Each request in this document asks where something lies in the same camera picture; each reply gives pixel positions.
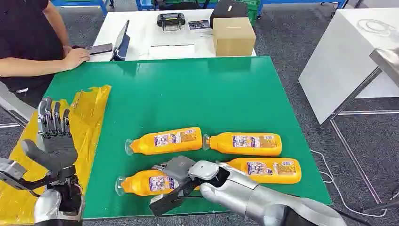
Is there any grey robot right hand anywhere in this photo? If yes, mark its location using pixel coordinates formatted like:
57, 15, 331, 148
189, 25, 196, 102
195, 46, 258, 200
152, 156, 197, 188

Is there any person's right hand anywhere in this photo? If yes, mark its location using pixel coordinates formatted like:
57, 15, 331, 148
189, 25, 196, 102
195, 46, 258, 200
62, 47, 91, 71

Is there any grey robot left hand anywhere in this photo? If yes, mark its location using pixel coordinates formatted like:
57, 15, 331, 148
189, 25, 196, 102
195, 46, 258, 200
21, 97, 79, 177

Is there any orange drink bottle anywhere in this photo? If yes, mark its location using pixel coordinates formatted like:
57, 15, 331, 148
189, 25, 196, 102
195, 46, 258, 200
202, 132, 283, 157
226, 157, 303, 185
114, 169, 200, 197
124, 127, 204, 157

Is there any dark smartphone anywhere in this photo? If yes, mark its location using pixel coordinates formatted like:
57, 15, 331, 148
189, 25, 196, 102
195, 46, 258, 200
72, 43, 113, 56

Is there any yellow plastic sheet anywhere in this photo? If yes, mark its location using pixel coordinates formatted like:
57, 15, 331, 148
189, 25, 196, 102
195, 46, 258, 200
0, 85, 112, 225

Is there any tablet in blue case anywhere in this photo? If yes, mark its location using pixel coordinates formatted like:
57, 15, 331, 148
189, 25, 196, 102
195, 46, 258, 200
110, 19, 131, 62

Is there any person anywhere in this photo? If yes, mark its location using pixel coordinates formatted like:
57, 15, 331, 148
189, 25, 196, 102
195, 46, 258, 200
0, 0, 91, 108

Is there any blue metal rack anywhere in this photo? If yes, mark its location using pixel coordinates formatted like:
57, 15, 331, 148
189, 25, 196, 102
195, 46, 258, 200
136, 0, 219, 11
51, 0, 110, 16

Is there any grey chair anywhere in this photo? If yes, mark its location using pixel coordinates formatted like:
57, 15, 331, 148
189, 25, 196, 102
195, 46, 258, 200
0, 81, 35, 125

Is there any green table mat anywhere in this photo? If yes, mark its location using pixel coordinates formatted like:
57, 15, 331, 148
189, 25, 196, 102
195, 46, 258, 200
43, 56, 333, 219

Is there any white desk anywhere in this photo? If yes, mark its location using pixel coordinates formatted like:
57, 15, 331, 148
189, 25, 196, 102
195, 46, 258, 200
88, 8, 257, 62

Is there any flat white box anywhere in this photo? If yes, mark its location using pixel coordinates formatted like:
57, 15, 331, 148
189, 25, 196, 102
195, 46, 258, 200
148, 43, 196, 60

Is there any black handheld controller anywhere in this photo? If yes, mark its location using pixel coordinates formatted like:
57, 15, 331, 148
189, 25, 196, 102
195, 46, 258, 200
157, 13, 186, 31

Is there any printed leaflet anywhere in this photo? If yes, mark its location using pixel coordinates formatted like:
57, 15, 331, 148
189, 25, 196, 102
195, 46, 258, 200
188, 19, 212, 31

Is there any brown cardboard box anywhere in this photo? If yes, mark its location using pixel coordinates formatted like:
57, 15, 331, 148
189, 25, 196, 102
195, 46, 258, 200
212, 17, 257, 57

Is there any black bag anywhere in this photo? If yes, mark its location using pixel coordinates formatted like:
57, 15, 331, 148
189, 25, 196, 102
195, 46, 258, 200
209, 0, 248, 29

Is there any large white table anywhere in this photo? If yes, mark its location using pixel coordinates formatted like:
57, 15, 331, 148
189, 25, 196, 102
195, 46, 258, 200
298, 8, 399, 125

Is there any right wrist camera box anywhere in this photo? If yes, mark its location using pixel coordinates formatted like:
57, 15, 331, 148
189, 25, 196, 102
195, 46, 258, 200
149, 184, 200, 217

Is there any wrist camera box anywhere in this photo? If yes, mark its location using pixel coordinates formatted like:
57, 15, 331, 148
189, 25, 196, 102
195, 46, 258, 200
0, 157, 50, 195
149, 184, 200, 217

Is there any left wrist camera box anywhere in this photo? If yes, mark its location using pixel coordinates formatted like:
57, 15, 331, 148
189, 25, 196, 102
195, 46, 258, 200
0, 157, 50, 195

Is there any white floor cable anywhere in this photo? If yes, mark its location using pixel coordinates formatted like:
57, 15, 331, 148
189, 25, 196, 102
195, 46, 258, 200
310, 149, 388, 218

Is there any grey metal table frame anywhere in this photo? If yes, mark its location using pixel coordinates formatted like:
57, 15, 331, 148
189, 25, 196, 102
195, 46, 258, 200
328, 67, 399, 205

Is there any black floor cable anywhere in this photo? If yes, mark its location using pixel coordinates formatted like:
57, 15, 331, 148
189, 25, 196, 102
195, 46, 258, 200
363, 184, 399, 213

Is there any coiled clear cable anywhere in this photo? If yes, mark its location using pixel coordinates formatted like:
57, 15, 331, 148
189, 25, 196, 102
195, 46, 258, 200
357, 18, 397, 35

